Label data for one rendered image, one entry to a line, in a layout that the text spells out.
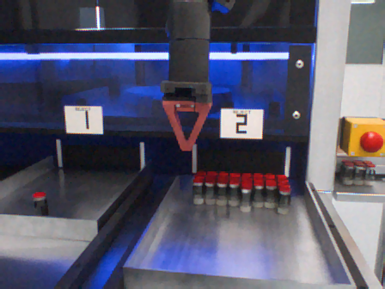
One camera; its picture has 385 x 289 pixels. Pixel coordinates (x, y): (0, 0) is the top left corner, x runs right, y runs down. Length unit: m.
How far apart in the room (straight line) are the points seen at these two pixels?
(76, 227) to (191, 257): 0.18
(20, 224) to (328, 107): 0.59
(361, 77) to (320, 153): 4.83
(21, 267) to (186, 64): 0.35
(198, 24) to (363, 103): 5.21
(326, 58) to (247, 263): 0.42
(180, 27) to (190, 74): 0.06
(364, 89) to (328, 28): 4.88
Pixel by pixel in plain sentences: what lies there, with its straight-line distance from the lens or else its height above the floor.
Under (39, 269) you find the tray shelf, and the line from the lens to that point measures 0.54.
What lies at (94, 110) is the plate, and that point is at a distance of 0.80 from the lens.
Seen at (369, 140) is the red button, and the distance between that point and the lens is 0.75.
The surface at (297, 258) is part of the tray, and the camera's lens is 0.54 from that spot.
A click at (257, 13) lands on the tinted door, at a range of 0.74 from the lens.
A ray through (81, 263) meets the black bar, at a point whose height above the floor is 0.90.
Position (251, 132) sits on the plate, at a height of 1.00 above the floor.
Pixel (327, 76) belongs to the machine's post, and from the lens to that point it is 0.75.
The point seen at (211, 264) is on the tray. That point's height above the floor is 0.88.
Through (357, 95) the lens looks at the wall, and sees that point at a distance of 5.60.
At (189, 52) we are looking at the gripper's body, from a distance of 0.48.
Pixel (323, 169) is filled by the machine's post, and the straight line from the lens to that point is 0.78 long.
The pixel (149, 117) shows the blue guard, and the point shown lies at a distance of 0.77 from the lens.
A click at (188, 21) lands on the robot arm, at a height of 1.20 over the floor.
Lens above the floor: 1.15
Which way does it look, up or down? 13 degrees down
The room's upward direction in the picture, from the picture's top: straight up
